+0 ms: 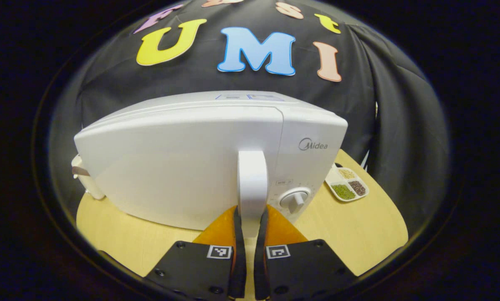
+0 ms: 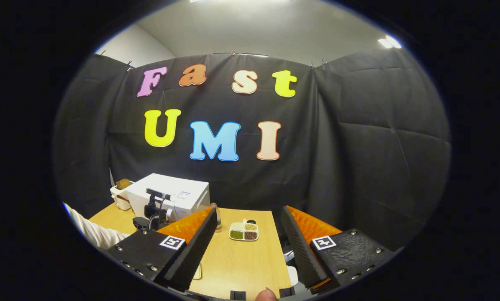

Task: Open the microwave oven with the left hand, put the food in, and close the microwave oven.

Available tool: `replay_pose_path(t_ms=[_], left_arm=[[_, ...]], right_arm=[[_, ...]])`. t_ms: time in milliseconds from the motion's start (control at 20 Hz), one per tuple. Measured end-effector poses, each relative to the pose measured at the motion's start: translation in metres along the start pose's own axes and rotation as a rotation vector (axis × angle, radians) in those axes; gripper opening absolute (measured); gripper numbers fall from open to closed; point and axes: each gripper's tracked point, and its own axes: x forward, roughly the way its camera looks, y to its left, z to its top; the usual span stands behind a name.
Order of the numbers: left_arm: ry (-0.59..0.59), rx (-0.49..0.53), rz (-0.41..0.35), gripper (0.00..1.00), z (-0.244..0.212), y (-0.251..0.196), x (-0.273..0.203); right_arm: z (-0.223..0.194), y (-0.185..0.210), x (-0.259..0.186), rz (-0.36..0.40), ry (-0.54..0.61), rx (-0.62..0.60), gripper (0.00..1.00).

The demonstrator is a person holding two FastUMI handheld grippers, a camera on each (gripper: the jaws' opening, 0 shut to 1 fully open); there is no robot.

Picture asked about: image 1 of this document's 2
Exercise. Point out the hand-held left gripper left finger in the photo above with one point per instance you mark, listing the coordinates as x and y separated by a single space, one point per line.
239 267

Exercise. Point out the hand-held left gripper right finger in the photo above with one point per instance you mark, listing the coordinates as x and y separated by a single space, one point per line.
260 271

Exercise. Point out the white microwave oven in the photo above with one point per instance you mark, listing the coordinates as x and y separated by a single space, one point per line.
170 167

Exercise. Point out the divided tray of beans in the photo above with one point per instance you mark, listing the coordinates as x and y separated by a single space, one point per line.
347 184

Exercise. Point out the white toaster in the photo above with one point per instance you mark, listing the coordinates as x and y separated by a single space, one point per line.
88 186

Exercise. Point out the black backdrop cloth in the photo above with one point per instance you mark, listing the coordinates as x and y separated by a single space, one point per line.
400 125

